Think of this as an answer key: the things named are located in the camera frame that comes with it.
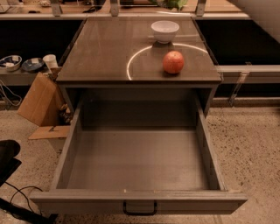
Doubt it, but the green rice chip bag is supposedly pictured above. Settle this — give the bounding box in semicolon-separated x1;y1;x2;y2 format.
148;0;188;11

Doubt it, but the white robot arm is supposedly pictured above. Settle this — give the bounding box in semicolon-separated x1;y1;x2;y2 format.
228;0;280;43

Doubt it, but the open grey top drawer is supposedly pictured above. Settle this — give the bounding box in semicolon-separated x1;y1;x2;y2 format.
31;97;247;214

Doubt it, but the grey cabinet with top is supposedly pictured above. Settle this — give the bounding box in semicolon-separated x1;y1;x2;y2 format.
57;17;221;112

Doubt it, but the red apple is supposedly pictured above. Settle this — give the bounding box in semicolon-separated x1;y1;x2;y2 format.
163;51;185;74

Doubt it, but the white ceramic bowl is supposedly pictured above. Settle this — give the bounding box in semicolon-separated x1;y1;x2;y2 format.
151;20;179;44

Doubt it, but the grey low shelf right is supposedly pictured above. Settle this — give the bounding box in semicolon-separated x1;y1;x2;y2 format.
216;65;280;84

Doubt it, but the grey low shelf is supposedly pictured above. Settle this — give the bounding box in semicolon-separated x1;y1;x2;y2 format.
0;67;62;87
216;65;280;84

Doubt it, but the brown cardboard box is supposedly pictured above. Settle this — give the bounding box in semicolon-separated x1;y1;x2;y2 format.
17;73;65;126

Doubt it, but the flat cardboard piece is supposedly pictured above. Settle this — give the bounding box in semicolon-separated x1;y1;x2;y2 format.
28;126;70;140

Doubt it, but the white paper cup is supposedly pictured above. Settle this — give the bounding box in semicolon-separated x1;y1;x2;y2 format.
43;54;58;69

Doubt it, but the dark blue bowl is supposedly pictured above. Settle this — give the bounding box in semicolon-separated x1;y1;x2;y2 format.
21;58;45;73

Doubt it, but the grey low shelf left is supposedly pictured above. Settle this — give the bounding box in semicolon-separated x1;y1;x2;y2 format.
0;67;62;87

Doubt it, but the blue patterned bowl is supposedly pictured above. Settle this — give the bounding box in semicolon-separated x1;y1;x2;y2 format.
0;55;22;72

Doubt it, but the black drawer handle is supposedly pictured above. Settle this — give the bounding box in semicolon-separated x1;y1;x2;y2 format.
122;200;158;216

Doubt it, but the black cable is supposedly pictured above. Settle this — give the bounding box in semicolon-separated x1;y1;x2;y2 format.
3;181;44;217

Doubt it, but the white cable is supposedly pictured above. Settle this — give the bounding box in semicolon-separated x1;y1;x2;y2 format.
0;79;23;108

